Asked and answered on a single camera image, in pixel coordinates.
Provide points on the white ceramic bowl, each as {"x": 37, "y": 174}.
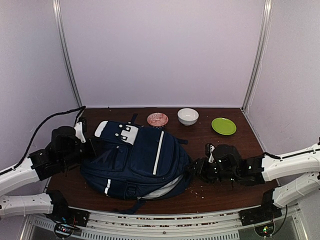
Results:
{"x": 187, "y": 116}

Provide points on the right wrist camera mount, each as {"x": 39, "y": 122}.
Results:
{"x": 209, "y": 148}

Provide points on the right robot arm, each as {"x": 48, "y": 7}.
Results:
{"x": 224, "y": 162}

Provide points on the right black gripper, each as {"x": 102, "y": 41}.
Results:
{"x": 200, "y": 169}

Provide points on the green plate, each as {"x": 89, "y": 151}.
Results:
{"x": 223, "y": 126}

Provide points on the right aluminium frame post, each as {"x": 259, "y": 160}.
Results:
{"x": 261, "y": 45}

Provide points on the left aluminium frame post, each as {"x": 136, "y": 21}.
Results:
{"x": 66, "y": 57}

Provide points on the navy blue backpack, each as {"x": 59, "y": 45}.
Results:
{"x": 135, "y": 162}

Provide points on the red patterned small bowl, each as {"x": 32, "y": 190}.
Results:
{"x": 157, "y": 120}

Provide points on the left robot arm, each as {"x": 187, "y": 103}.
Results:
{"x": 67, "y": 149}

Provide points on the aluminium frame post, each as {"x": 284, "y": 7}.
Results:
{"x": 261, "y": 45}
{"x": 66, "y": 57}

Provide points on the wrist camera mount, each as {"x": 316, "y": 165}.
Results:
{"x": 80, "y": 128}
{"x": 209, "y": 148}

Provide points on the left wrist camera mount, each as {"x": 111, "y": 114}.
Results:
{"x": 80, "y": 128}

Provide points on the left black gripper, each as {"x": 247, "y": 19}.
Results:
{"x": 93, "y": 151}

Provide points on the front aluminium rail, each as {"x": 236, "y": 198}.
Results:
{"x": 219, "y": 225}

